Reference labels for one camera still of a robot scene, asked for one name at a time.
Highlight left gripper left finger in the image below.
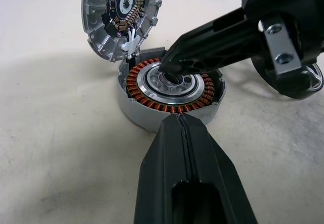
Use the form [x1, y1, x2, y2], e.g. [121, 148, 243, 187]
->
[133, 114, 197, 224]

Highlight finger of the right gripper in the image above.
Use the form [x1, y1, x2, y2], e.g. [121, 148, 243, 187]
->
[159, 19, 264, 75]
[174, 7, 248, 48]

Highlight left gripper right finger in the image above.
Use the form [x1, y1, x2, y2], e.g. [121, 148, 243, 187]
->
[180, 114, 259, 224]

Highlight silver motor housing copper windings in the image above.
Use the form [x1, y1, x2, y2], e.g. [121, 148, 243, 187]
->
[116, 47, 226, 133]

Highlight black spoked rotor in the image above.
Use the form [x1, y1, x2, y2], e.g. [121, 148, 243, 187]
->
[250, 56, 324, 100]

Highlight silver motor lid circuit board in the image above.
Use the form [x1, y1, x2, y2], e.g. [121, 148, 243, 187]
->
[80, 0, 166, 62]

